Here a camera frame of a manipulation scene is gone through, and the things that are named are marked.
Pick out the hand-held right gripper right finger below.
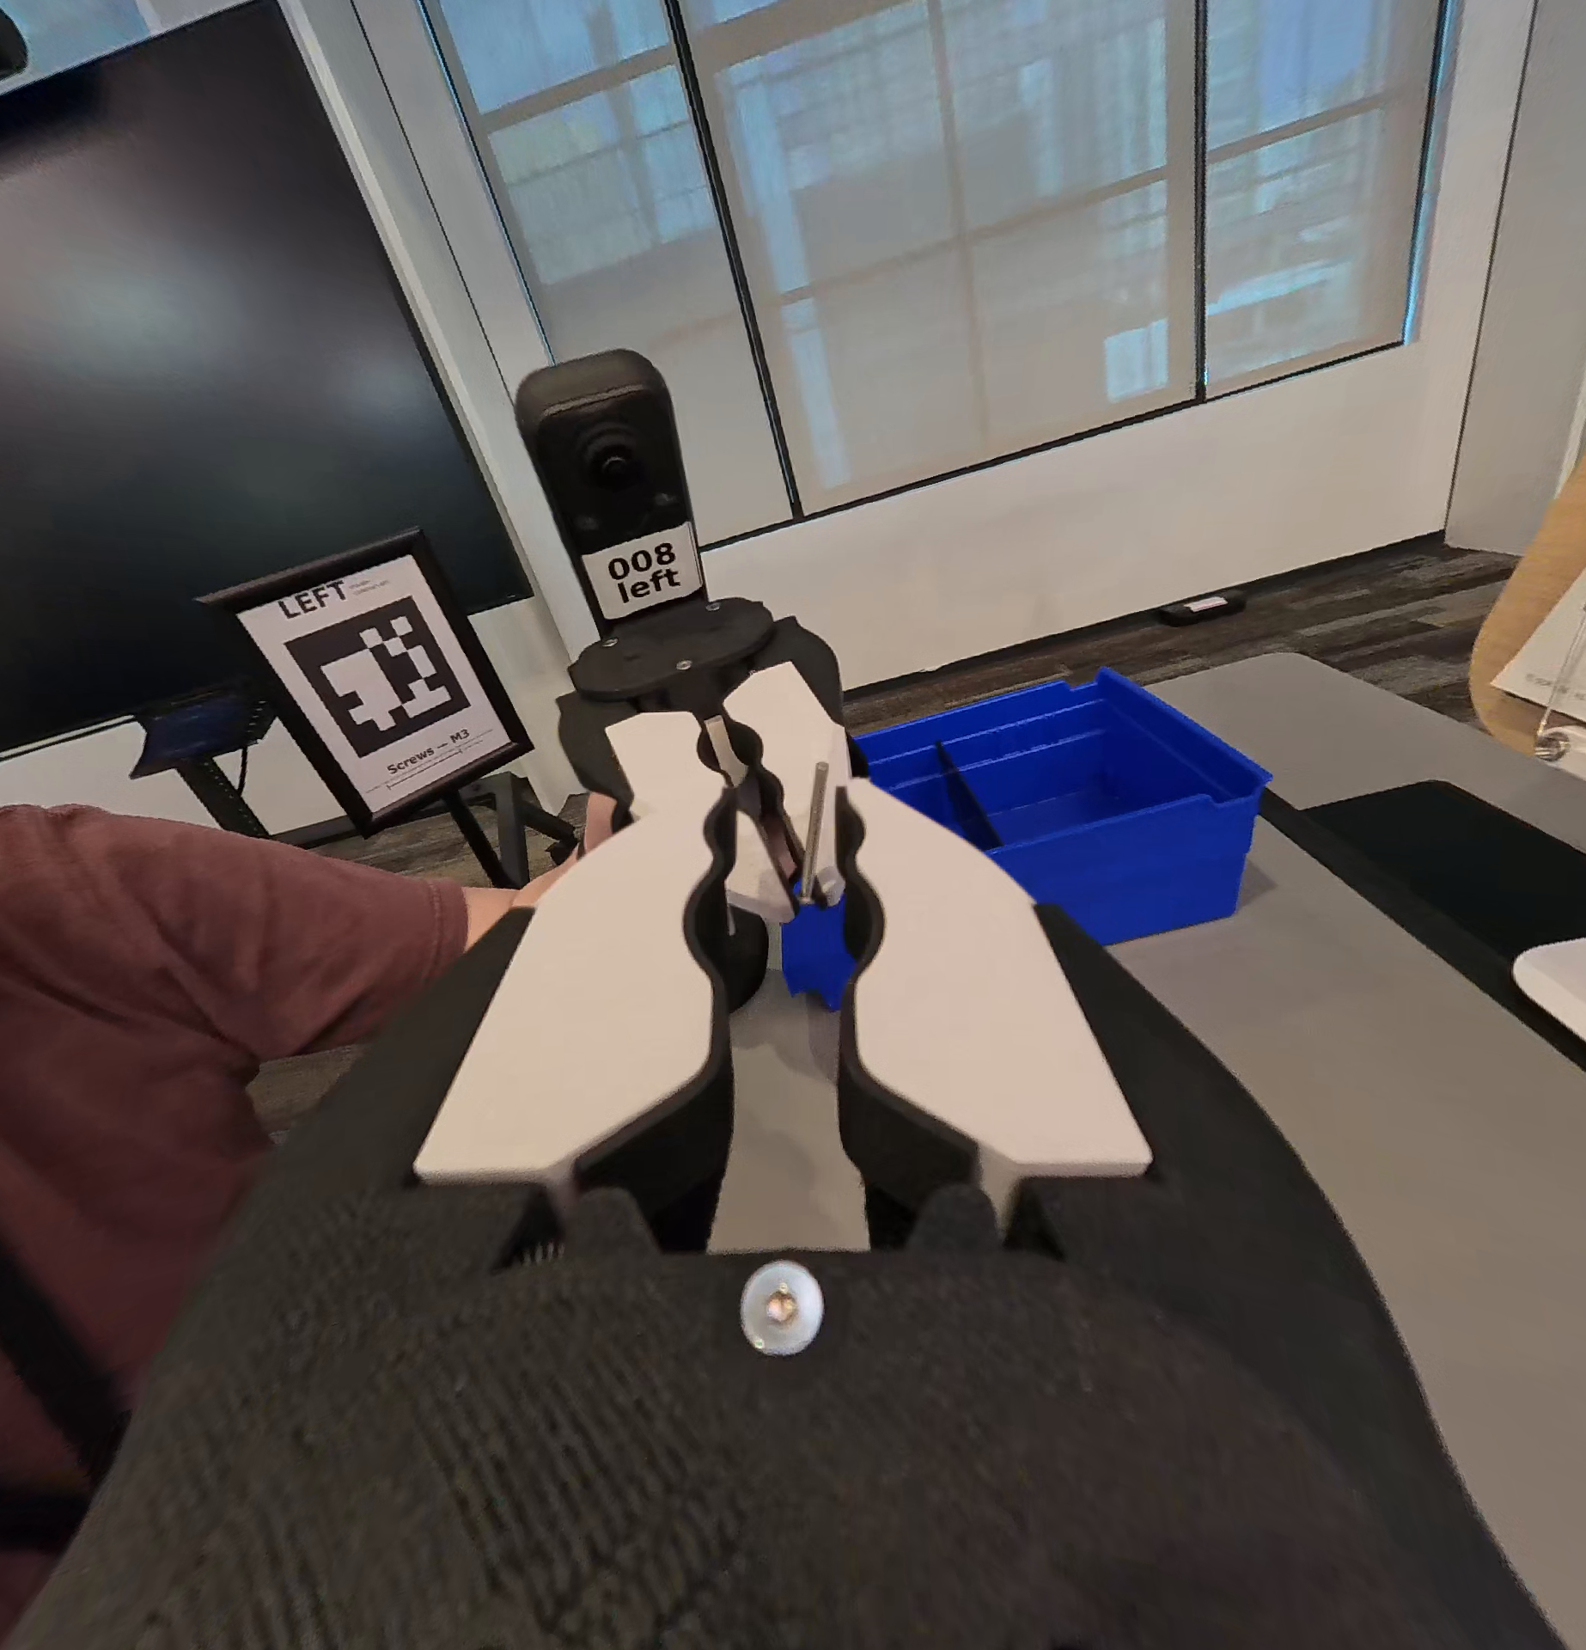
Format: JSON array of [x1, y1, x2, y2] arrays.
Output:
[[838, 777, 1154, 1247]]

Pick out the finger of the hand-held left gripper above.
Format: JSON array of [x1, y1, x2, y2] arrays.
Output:
[[720, 659, 863, 904], [603, 713, 797, 923]]

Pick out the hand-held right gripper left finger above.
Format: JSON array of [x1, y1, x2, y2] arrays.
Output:
[[412, 809, 736, 1246]]

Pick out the long steel bolt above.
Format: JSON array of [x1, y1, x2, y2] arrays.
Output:
[[795, 762, 835, 904]]

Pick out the blue plastic bin with divider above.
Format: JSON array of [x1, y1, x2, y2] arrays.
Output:
[[854, 666, 1276, 948]]

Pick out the person's left forearm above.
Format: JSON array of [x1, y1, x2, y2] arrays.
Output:
[[460, 843, 582, 948]]

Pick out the black sign stand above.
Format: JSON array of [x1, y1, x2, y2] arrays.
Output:
[[438, 774, 575, 891]]

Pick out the framed marker sign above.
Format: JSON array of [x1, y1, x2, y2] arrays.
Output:
[[199, 526, 535, 837]]

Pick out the black laptop stand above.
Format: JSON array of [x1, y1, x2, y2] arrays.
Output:
[[180, 741, 279, 837]]

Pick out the white framed window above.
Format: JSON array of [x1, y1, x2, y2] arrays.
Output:
[[417, 0, 1464, 521]]

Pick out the open laptop with blue screen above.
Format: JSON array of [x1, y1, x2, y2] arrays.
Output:
[[133, 685, 272, 774]]

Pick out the dark desk pad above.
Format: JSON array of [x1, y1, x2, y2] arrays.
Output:
[[1261, 777, 1586, 1085]]

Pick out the papers on wooden table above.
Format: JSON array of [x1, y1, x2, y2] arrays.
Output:
[[1467, 398, 1586, 774]]

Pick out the large black wall display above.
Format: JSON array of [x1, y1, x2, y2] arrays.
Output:
[[0, 0, 535, 762]]

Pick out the black body strap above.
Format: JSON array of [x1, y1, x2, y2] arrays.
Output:
[[0, 1200, 130, 1547]]

